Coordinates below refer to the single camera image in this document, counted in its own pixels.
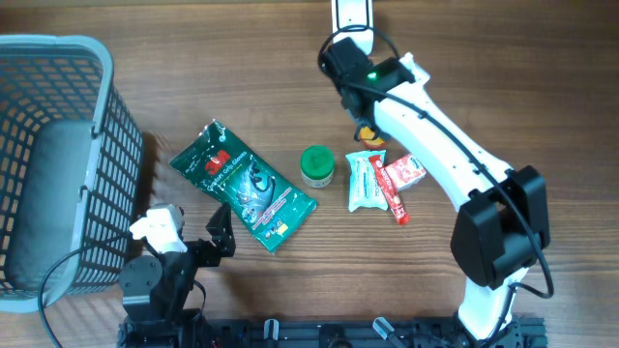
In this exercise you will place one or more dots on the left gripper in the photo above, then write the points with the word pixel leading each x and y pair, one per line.
pixel 222 238

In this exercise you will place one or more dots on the yellow red sauce bottle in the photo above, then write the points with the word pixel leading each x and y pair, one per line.
pixel 370 140

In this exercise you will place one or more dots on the green 3M gloves packet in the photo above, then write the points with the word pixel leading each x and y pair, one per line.
pixel 220 164

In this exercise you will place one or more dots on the green lid jar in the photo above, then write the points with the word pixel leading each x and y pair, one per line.
pixel 317 166

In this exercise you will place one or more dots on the red white small packet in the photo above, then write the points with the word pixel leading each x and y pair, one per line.
pixel 406 172

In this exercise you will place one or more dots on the teal snack packet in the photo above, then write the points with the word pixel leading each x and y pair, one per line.
pixel 364 191

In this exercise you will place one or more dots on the red stick sachet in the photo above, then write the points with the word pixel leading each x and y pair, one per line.
pixel 389 190

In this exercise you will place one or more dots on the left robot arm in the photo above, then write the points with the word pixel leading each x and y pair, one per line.
pixel 156 285

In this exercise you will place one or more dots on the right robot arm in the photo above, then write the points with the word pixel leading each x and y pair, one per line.
pixel 502 226

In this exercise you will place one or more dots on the white barcode scanner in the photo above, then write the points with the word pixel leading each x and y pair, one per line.
pixel 353 19

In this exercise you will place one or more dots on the grey plastic mesh basket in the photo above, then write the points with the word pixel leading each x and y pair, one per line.
pixel 71 155

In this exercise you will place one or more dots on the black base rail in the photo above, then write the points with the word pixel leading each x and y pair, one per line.
pixel 329 333

